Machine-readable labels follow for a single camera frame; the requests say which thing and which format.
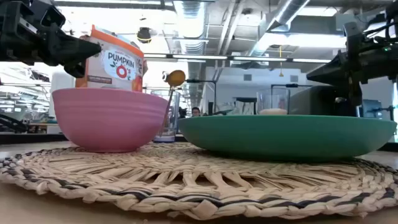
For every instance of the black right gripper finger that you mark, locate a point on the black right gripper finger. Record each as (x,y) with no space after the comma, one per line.
(355,93)
(332,71)

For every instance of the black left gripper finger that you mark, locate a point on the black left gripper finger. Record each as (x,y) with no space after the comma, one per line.
(71,49)
(75,70)

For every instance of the orange pumpkin cereal box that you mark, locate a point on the orange pumpkin cereal box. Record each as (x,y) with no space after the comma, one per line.
(118,67)

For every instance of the pink plastic bowl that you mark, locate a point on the pink plastic bowl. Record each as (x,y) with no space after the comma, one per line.
(109,118)

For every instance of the wooden spoon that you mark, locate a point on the wooden spoon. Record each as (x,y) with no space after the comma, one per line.
(175,77)

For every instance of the dark computer monitor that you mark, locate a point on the dark computer monitor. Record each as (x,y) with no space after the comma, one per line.
(371,109)

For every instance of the black toaster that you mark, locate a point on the black toaster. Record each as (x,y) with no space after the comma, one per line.
(317,101)

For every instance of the clear glass of milk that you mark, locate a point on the clear glass of milk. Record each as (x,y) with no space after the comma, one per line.
(273,110)

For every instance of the green plastic plate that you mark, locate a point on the green plastic plate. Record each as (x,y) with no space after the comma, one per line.
(286,137)

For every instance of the clear glass with spoon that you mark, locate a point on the clear glass with spoon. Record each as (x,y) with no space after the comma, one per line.
(172,124)

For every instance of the black metal stand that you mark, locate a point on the black metal stand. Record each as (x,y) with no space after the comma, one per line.
(214,96)

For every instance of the person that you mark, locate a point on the person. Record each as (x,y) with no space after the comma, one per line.
(195,111)

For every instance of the round woven straw placemat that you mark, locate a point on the round woven straw placemat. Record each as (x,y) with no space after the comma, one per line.
(186,183)

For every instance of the black ceiling dome camera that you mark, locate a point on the black ceiling dome camera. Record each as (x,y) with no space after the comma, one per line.
(144,35)

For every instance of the black metal table frame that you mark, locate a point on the black metal table frame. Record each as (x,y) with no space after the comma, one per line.
(31,138)

